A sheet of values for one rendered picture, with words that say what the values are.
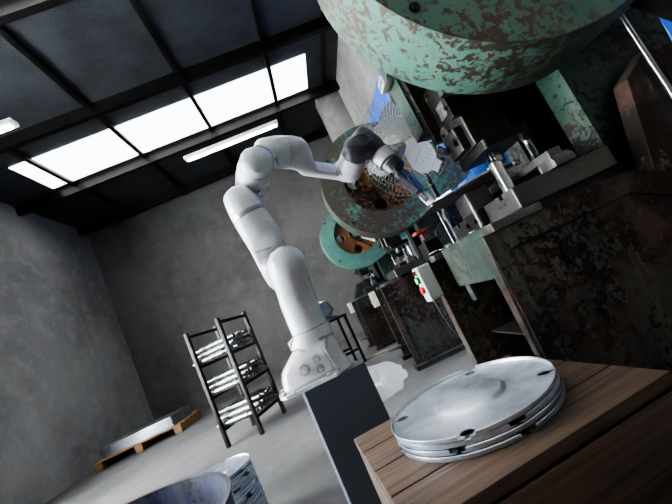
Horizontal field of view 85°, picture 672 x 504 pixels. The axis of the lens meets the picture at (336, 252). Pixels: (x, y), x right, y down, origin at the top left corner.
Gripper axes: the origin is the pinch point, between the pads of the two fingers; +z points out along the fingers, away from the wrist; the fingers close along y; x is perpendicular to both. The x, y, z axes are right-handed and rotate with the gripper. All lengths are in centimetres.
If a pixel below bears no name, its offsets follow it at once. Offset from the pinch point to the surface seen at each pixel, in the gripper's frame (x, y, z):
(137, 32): -121, -103, -409
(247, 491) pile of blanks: -102, 53, 34
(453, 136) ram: 21.1, 2.5, -7.0
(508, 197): 20.3, 16.5, 20.9
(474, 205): 10.8, 7.2, 14.1
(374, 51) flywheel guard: 29, 41, -23
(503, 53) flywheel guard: 44, 35, 1
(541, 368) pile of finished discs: 10, 58, 50
